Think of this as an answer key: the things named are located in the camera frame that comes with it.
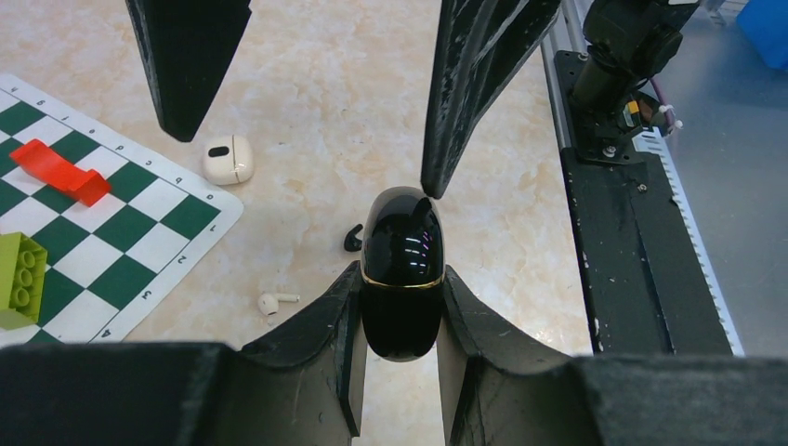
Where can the white earbud charging case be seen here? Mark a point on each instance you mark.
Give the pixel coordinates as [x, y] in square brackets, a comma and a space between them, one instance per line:
[228, 160]

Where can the white earbud centre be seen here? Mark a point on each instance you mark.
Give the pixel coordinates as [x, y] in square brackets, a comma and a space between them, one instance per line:
[269, 303]

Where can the green white chessboard mat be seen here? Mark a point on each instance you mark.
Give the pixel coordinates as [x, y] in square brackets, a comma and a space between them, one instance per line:
[110, 264]

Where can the green white toy brick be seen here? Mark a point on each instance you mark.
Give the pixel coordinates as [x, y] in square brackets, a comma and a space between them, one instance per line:
[23, 268]

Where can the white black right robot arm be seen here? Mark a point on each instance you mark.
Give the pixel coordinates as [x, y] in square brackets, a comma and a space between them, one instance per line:
[628, 42]

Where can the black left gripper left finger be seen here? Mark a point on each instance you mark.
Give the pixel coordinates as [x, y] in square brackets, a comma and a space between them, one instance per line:
[299, 384]

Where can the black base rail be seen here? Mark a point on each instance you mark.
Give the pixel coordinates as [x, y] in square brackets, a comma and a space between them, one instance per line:
[649, 286]

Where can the black earbud charging case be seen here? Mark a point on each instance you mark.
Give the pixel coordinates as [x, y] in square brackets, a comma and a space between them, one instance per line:
[402, 270]

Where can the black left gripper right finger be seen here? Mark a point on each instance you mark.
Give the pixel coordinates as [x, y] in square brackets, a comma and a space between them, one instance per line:
[500, 386]

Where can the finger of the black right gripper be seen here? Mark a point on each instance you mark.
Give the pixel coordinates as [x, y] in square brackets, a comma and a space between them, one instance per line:
[480, 47]
[186, 48]

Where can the black earbud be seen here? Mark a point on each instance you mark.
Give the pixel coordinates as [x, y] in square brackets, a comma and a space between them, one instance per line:
[352, 242]

